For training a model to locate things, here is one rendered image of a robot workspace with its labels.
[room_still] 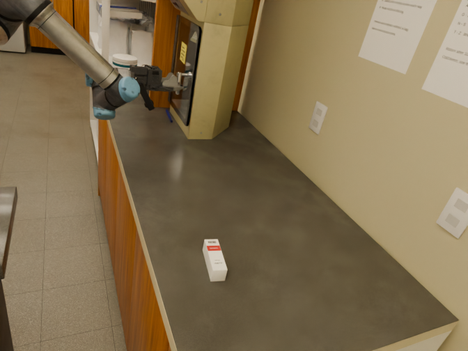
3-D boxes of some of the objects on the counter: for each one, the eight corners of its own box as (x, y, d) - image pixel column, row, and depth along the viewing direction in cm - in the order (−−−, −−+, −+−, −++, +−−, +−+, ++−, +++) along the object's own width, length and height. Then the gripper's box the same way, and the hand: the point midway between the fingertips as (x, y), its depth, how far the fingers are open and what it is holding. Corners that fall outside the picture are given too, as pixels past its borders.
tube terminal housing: (215, 113, 186) (246, -58, 149) (240, 139, 161) (283, -58, 124) (169, 111, 175) (189, -74, 138) (188, 139, 150) (219, -77, 113)
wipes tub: (134, 81, 207) (135, 54, 200) (138, 88, 197) (139, 60, 190) (110, 79, 201) (111, 52, 194) (113, 86, 191) (114, 58, 184)
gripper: (131, 68, 127) (188, 74, 136) (127, 62, 135) (181, 67, 144) (131, 92, 131) (186, 95, 140) (127, 84, 139) (179, 88, 148)
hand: (180, 88), depth 143 cm, fingers closed, pressing on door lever
